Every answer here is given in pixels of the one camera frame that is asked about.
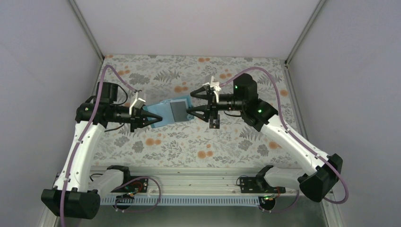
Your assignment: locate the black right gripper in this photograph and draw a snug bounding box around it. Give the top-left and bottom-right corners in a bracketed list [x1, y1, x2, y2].
[187, 87, 245, 122]

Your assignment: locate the blue card holder wallet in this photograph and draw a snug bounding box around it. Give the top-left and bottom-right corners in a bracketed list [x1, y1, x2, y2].
[143, 96, 194, 128]

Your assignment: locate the black credit card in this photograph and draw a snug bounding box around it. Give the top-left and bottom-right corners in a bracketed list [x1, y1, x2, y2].
[209, 114, 220, 129]

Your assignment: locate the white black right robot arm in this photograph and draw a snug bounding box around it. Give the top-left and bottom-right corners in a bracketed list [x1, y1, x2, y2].
[187, 73, 343, 202]

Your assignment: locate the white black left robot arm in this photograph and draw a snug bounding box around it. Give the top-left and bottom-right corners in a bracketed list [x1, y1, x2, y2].
[41, 82, 163, 219]

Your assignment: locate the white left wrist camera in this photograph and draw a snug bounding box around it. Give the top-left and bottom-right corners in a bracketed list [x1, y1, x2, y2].
[129, 90, 146, 115]

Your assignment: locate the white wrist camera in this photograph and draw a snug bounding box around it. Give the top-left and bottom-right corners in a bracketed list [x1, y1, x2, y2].
[202, 75, 221, 103]
[129, 90, 146, 115]

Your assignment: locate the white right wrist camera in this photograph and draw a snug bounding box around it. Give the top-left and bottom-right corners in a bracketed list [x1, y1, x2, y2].
[202, 75, 221, 103]

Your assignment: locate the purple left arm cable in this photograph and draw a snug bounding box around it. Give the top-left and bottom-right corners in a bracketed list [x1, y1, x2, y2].
[59, 64, 140, 227]

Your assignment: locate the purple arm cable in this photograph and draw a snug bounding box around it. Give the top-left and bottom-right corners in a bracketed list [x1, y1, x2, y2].
[59, 64, 140, 227]
[219, 66, 350, 205]

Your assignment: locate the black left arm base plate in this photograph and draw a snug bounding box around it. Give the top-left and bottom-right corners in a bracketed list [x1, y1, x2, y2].
[112, 176, 149, 193]

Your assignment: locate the white slotted cable duct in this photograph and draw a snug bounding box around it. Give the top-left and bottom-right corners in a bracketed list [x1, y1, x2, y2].
[117, 195, 260, 207]

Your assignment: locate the aluminium rail base frame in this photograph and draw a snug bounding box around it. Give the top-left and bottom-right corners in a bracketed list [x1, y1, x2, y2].
[87, 166, 333, 196]

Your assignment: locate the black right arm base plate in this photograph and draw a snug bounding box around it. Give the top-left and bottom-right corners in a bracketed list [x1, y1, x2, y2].
[236, 175, 286, 194]

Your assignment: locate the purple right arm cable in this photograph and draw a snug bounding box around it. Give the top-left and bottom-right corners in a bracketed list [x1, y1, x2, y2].
[219, 66, 350, 205]

